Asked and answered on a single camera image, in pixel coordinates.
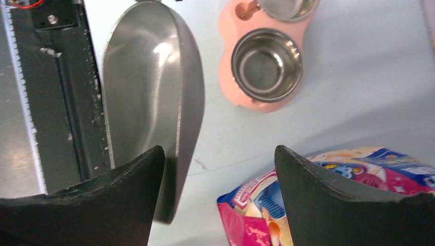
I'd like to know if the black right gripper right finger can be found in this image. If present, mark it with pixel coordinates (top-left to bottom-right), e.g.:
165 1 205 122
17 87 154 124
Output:
274 145 434 245

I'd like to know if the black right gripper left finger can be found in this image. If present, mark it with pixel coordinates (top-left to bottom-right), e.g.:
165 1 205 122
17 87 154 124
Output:
1 146 165 245

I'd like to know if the colourful cat food bag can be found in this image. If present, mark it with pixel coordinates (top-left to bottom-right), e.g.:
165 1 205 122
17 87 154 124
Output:
217 147 434 245

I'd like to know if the metal food scoop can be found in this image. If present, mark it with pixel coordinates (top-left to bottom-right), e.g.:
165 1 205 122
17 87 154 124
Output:
102 1 205 224

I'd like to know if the pink double pet bowl stand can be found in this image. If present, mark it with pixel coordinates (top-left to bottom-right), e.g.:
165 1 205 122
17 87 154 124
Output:
217 1 320 113

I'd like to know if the steel bowl near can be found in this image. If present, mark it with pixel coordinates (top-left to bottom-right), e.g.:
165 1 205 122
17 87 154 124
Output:
230 28 303 103

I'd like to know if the steel bowl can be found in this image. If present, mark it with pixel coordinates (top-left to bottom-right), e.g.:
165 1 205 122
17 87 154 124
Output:
256 0 320 23
230 28 303 103

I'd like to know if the steel bowl far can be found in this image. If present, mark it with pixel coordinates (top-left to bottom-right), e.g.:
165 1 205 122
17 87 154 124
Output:
256 0 320 23

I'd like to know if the aluminium frame rail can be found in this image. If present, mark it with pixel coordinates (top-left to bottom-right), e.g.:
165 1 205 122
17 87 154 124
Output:
1 1 47 198

